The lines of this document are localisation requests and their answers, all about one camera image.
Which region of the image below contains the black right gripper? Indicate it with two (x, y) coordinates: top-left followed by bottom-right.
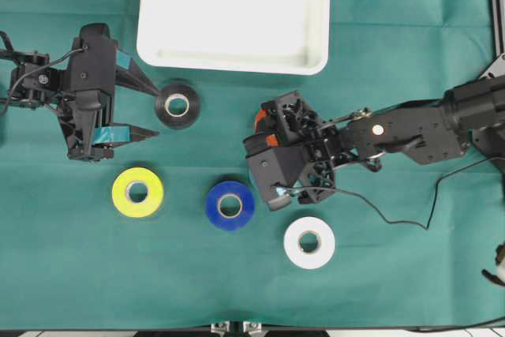
(260, 92), (343, 204)

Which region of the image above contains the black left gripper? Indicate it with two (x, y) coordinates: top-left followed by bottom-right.
(50, 49), (161, 162)

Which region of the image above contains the red tape roll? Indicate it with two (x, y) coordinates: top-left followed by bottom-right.
(254, 109), (279, 147)

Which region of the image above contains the black tape roll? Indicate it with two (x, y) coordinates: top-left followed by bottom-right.
(154, 79), (201, 129)

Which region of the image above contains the yellow tape roll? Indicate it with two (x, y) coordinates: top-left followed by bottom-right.
(111, 167), (164, 219)

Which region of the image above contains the teal green tape roll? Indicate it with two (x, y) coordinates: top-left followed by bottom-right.
(248, 169), (257, 191)

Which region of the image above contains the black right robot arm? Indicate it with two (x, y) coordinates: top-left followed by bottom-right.
(244, 74), (504, 211)

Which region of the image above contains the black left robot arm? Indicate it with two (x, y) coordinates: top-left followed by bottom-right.
(1, 23), (160, 162)

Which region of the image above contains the blue tape roll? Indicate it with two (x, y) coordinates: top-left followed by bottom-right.
(205, 181), (255, 231)

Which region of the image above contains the white tape roll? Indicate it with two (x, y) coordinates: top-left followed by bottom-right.
(283, 216), (337, 270)

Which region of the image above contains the white plastic tray case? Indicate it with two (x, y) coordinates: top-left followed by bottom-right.
(137, 0), (331, 76)

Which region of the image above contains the green table cloth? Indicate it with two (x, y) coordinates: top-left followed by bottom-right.
(1, 0), (504, 329)

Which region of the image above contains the metal table clamp right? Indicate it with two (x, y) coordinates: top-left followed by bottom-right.
(242, 321), (262, 335)

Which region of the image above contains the metal table clamp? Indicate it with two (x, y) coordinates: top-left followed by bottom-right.
(242, 321), (262, 335)
(211, 321), (230, 336)

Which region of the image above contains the metal table clamp left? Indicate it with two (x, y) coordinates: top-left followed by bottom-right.
(211, 321), (230, 336)

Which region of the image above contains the white black object at edge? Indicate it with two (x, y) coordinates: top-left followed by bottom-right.
(481, 243), (504, 287)

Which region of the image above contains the black left camera cable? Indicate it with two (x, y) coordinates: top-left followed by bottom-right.
(0, 31), (88, 117)

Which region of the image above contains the black camera cable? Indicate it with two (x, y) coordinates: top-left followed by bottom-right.
(275, 110), (498, 231)
(0, 31), (88, 117)

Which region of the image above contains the black right camera cable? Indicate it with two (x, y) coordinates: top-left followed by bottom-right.
(275, 110), (498, 231)

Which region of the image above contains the aluminium frame rail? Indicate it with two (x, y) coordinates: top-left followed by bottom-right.
(487, 0), (505, 56)

